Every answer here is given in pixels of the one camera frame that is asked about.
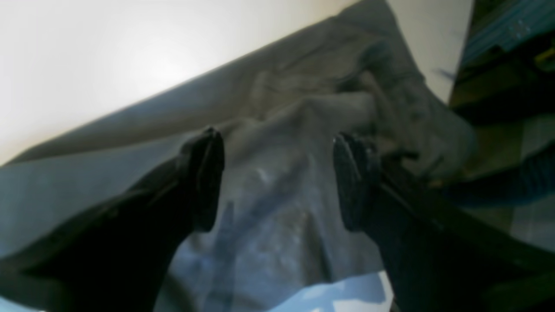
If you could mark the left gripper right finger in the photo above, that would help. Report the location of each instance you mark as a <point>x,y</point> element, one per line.
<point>437,257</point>

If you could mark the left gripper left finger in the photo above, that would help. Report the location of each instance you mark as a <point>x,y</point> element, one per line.
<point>115,255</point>

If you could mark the grey T-shirt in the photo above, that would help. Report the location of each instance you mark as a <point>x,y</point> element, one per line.
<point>379,68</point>

